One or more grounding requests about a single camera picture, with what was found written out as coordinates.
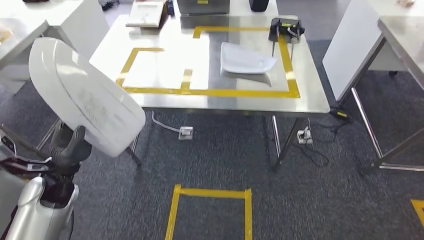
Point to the black power adapter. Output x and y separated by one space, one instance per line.
341 114

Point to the black bag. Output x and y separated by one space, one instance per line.
34 1

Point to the yellow floor tape square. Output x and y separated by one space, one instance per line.
212 193
419 212

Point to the black cylindrical bin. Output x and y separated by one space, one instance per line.
258 5

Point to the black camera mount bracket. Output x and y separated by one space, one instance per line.
30 165

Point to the cardboard box with white insert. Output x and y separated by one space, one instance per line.
145 13

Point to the black router with antennas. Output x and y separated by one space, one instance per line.
285 28

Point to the stainless steel workbench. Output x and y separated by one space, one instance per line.
159 69

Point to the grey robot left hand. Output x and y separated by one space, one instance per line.
71 152

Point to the small dark blue box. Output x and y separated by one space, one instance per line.
170 8

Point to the white curved plastic part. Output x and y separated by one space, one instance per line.
245 59
86 96

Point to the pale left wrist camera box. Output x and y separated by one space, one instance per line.
7 145

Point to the white floor socket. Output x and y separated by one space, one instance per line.
186 133

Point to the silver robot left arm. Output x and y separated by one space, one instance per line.
36 215

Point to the grey metal case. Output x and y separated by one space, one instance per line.
202 6

